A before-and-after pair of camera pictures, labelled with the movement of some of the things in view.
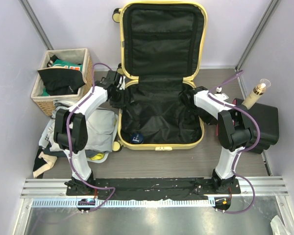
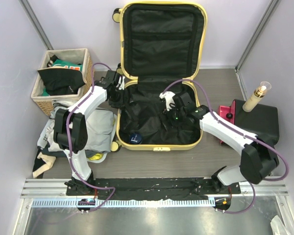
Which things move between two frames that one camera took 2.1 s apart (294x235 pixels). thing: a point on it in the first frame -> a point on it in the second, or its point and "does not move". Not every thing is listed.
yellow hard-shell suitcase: [163, 45] does not move
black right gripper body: [195, 110] -> [175, 117]
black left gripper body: [118, 101] does not move
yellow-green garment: [99, 156] does not move
